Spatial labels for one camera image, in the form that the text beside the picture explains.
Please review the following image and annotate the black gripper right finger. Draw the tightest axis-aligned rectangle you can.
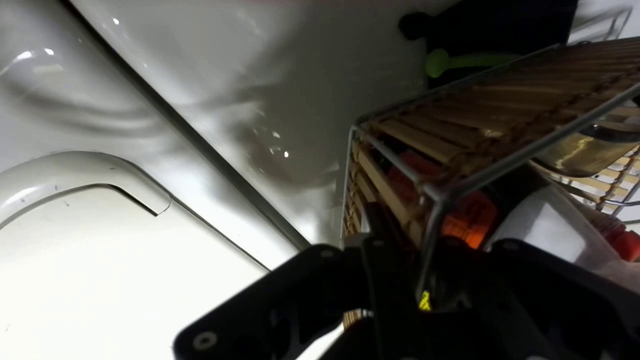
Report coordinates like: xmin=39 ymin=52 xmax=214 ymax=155
xmin=426 ymin=238 xmax=640 ymax=360

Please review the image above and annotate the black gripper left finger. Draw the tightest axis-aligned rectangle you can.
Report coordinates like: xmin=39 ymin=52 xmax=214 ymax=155
xmin=172 ymin=243 xmax=367 ymax=360

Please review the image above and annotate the wire basket with wooden handles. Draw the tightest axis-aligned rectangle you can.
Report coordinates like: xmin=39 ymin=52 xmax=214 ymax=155
xmin=339 ymin=35 xmax=640 ymax=302

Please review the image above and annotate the right white washing machine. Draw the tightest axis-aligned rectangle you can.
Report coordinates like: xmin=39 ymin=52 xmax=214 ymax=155
xmin=0 ymin=0 xmax=322 ymax=360

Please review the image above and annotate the white washing machine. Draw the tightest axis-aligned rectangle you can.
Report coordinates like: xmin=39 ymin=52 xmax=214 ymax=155
xmin=65 ymin=0 xmax=640 ymax=252
xmin=0 ymin=0 xmax=322 ymax=360

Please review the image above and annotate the left white washing machine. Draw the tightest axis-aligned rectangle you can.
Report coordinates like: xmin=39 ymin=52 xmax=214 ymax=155
xmin=65 ymin=0 xmax=640 ymax=252

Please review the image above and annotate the green stick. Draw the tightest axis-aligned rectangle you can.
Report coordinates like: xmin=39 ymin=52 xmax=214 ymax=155
xmin=424 ymin=48 xmax=516 ymax=78

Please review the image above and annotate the black cloth pad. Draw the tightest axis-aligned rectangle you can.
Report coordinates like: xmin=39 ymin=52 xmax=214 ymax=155
xmin=397 ymin=0 xmax=577 ymax=57

